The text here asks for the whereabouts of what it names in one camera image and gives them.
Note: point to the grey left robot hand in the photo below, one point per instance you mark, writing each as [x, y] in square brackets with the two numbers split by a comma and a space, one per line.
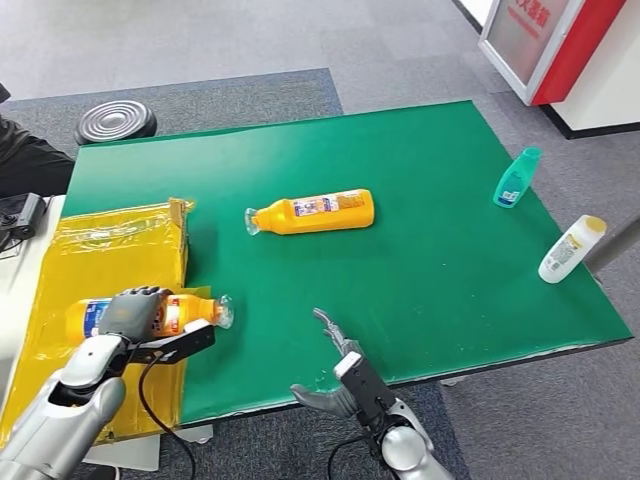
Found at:
[132, 314]

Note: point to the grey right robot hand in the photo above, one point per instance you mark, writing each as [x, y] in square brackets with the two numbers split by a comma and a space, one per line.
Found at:
[324, 401]

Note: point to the orange bottle with clear cap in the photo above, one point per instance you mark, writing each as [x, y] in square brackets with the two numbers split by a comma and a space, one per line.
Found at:
[198, 310]
[320, 213]

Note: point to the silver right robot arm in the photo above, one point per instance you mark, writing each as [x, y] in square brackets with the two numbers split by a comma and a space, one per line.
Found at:
[407, 457]

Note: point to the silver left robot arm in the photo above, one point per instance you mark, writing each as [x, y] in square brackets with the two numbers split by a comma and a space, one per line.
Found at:
[65, 411]

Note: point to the teal plastic bottle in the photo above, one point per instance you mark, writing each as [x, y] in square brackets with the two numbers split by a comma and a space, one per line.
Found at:
[516, 179]

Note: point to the white bottle with yellow cap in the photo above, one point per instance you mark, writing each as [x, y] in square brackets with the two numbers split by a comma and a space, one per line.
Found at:
[570, 252]

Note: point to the yellow taped cardboard box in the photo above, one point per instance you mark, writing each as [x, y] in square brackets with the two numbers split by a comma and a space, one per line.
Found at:
[115, 258]

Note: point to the white table foot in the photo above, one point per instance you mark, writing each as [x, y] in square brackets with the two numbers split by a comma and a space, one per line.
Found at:
[195, 434]

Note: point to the white side table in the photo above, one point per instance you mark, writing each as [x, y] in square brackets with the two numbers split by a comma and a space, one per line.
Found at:
[17, 291]

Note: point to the black handheld device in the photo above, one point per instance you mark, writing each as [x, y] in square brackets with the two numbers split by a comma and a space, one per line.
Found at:
[20, 215]

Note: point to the black round ribbed stool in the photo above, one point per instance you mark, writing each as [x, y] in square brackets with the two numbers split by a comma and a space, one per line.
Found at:
[115, 122]

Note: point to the person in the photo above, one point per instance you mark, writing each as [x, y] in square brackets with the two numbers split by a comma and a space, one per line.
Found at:
[30, 169]

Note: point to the green table mat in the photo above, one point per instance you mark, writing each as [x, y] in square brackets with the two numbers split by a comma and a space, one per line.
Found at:
[450, 252]

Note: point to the red and white display cabinet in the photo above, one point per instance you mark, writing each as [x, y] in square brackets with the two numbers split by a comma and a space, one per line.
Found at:
[575, 46]

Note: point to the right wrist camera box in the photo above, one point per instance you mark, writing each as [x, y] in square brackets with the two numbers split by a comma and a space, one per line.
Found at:
[365, 391]

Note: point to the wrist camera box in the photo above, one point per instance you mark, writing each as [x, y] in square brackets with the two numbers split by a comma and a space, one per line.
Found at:
[187, 341]
[365, 391]

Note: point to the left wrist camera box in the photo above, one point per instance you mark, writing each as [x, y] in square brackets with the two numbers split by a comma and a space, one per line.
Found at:
[187, 341]

